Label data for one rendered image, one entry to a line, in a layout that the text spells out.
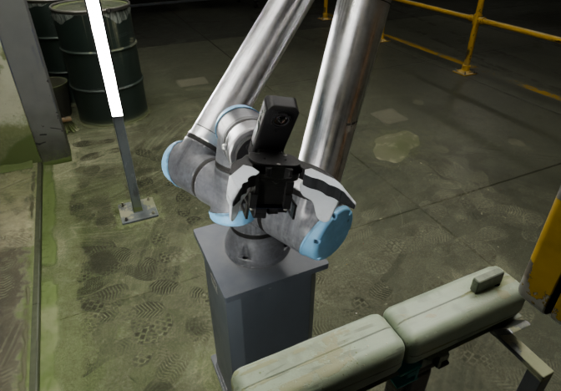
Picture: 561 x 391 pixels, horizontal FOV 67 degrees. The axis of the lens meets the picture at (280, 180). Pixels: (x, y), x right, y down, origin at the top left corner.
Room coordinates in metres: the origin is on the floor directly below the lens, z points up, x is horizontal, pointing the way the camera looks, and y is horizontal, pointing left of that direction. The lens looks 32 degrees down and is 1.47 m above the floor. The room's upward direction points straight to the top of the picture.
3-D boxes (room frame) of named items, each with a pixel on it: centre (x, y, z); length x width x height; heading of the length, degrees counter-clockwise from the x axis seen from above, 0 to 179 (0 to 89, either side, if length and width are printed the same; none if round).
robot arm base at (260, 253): (0.95, 0.07, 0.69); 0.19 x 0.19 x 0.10
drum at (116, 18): (3.40, 1.42, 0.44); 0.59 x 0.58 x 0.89; 39
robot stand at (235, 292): (0.95, 0.07, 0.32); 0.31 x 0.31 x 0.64; 25
